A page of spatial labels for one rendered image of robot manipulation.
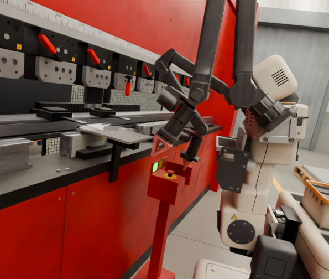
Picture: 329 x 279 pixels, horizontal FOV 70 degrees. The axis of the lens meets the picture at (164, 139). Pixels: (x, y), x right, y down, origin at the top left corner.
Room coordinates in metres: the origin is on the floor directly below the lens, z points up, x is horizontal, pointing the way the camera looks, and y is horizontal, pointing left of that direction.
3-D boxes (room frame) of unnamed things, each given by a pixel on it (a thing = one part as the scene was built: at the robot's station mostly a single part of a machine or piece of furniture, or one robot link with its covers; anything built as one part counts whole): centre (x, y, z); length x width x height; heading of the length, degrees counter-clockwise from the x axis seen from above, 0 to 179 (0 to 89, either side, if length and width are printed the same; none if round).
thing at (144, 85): (1.40, 0.18, 1.26); 0.15 x 0.09 x 0.17; 155
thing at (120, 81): (1.22, 0.27, 1.26); 0.15 x 0.09 x 0.17; 155
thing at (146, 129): (2.20, -0.19, 0.92); 1.68 x 0.06 x 0.10; 155
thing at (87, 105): (1.06, 0.34, 1.13); 0.10 x 0.02 x 0.10; 155
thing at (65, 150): (1.11, 0.32, 0.92); 0.39 x 0.06 x 0.10; 155
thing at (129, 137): (1.00, 0.21, 1.00); 0.26 x 0.18 x 0.01; 65
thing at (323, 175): (3.91, -2.93, 0.17); 1.01 x 0.64 x 0.06; 167
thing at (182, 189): (1.20, -0.07, 0.75); 0.20 x 0.16 x 0.18; 157
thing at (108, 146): (1.07, 0.27, 0.89); 0.30 x 0.05 x 0.03; 155
